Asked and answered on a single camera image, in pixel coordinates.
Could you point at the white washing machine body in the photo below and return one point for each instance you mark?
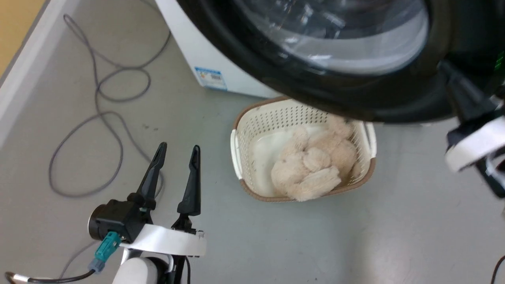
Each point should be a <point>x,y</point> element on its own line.
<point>185,39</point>

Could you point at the beige plush toy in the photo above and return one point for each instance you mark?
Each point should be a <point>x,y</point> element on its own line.
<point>311,169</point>

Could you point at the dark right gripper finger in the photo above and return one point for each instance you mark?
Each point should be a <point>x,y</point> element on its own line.
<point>465,94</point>

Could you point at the cream perforated laundry basket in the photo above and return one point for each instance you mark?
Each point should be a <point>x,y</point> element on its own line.
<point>256,130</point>

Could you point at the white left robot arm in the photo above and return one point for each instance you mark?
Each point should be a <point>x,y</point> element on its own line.
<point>134,272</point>

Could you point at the black round washing machine door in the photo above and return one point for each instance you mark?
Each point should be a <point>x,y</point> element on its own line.
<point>394,98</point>

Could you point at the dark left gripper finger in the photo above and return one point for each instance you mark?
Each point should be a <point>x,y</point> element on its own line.
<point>192,189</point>
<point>152,177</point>

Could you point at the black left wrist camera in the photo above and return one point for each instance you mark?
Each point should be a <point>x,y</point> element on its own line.
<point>116,221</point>

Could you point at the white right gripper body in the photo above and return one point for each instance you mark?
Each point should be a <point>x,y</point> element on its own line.
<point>477,144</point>

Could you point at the blue white energy label sticker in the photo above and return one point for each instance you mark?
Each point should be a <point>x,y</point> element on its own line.
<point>211,78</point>

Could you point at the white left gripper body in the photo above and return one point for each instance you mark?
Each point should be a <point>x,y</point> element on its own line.
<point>169,240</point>

